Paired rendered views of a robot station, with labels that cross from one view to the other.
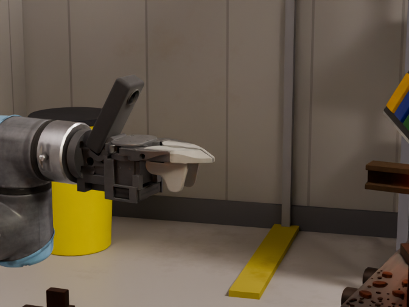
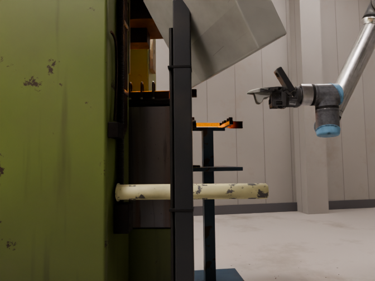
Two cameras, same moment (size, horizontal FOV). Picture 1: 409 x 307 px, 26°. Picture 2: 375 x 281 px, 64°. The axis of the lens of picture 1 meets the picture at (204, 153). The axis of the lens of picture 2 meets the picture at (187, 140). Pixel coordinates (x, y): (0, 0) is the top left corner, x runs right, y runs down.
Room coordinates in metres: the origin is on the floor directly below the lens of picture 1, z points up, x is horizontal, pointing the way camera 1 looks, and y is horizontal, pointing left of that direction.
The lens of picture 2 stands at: (2.16, -0.78, 0.71)
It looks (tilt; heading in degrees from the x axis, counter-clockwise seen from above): 4 degrees up; 154
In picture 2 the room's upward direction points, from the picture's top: 1 degrees counter-clockwise
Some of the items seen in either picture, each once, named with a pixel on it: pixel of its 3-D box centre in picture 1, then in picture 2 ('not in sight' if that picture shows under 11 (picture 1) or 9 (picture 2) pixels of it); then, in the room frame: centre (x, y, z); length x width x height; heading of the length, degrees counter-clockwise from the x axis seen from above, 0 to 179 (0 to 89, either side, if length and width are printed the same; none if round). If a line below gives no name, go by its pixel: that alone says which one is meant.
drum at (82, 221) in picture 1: (73, 180); not in sight; (3.84, 0.58, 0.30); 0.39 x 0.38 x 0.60; 165
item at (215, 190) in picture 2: not in sight; (191, 191); (1.36, -0.39, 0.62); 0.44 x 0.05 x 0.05; 62
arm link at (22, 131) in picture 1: (22, 148); (325, 95); (1.29, 0.27, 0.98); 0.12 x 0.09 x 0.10; 62
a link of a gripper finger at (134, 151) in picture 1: (145, 153); not in sight; (1.17, 0.08, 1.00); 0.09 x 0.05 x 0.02; 62
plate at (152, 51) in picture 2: not in sight; (152, 56); (0.67, -0.27, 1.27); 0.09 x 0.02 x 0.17; 152
